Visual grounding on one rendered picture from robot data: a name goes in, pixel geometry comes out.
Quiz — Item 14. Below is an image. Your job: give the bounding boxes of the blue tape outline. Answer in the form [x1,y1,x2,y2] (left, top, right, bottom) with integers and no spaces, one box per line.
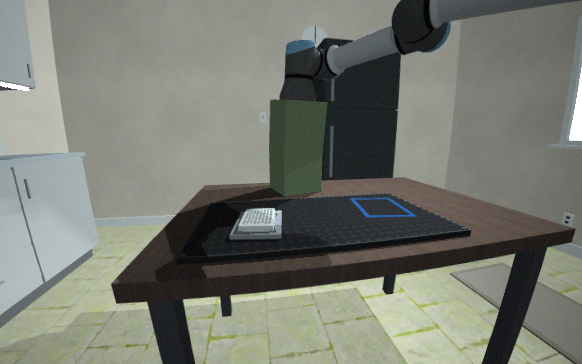
[350,198,414,217]

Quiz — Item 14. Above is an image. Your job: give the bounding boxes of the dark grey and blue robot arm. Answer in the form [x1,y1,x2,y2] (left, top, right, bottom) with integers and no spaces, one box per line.
[280,0,582,101]

